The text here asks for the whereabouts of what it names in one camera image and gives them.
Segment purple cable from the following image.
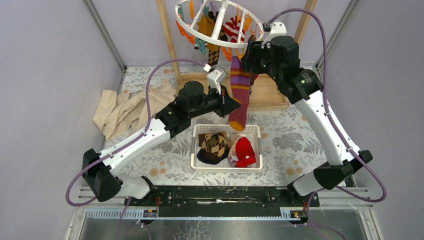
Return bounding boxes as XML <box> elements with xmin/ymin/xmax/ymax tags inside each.
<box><xmin>65</xmin><ymin>58</ymin><xmax>210</xmax><ymax>240</ymax></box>
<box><xmin>263</xmin><ymin>8</ymin><xmax>388</xmax><ymax>240</ymax></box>

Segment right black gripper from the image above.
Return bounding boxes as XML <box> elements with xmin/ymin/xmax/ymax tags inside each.
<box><xmin>240</xmin><ymin>40</ymin><xmax>282</xmax><ymax>83</ymax></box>

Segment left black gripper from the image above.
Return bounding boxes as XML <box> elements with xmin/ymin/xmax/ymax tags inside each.
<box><xmin>188</xmin><ymin>83</ymin><xmax>241</xmax><ymax>119</ymax></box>

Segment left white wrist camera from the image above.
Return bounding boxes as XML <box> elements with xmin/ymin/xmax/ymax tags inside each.
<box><xmin>203</xmin><ymin>64</ymin><xmax>228</xmax><ymax>95</ymax></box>

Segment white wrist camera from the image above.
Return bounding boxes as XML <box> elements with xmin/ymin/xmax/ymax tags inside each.
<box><xmin>203</xmin><ymin>64</ymin><xmax>228</xmax><ymax>95</ymax></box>
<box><xmin>261</xmin><ymin>21</ymin><xmax>287</xmax><ymax>49</ymax></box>

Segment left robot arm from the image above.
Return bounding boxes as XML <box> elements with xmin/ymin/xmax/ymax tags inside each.
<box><xmin>82</xmin><ymin>81</ymin><xmax>241</xmax><ymax>206</ymax></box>

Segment wooden hanging rack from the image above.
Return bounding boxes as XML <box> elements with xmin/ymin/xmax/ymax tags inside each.
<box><xmin>154</xmin><ymin>0</ymin><xmax>319</xmax><ymax>112</ymax></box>

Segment brown yellow argyle sock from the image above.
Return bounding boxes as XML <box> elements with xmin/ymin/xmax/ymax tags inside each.
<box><xmin>207</xmin><ymin>11</ymin><xmax>220</xmax><ymax>66</ymax></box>

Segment floral table mat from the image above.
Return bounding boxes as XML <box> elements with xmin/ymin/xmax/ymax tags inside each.
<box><xmin>99</xmin><ymin>65</ymin><xmax>347</xmax><ymax>187</ymax></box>

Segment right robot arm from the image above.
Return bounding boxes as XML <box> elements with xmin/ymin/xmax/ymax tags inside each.
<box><xmin>241</xmin><ymin>36</ymin><xmax>373</xmax><ymax>206</ymax></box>

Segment white round clip hanger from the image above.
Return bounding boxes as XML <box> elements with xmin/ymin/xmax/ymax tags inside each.
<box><xmin>174</xmin><ymin>0</ymin><xmax>265</xmax><ymax>49</ymax></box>

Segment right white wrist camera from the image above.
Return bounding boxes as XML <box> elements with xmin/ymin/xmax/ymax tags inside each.
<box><xmin>261</xmin><ymin>21</ymin><xmax>287</xmax><ymax>49</ymax></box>

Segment beige crumpled cloth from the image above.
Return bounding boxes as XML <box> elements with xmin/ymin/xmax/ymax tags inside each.
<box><xmin>92</xmin><ymin>79</ymin><xmax>177</xmax><ymax>141</ymax></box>

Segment mustard yellow sock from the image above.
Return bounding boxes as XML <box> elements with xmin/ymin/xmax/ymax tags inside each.
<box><xmin>197</xmin><ymin>15</ymin><xmax>220</xmax><ymax>52</ymax></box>

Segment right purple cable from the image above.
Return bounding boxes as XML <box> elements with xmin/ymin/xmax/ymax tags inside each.
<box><xmin>263</xmin><ymin>8</ymin><xmax>388</xmax><ymax>240</ymax></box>

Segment purple orange striped sock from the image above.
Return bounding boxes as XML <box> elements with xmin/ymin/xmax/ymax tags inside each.
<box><xmin>228</xmin><ymin>55</ymin><xmax>251</xmax><ymax>132</ymax></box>

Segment white plastic basket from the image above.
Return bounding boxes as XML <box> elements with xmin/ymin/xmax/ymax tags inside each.
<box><xmin>190</xmin><ymin>124</ymin><xmax>263</xmax><ymax>173</ymax></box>

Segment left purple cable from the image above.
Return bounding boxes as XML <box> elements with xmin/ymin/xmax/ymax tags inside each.
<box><xmin>65</xmin><ymin>58</ymin><xmax>210</xmax><ymax>240</ymax></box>

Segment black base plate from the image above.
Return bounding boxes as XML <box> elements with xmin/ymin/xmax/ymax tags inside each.
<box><xmin>125</xmin><ymin>185</ymin><xmax>320</xmax><ymax>218</ymax></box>

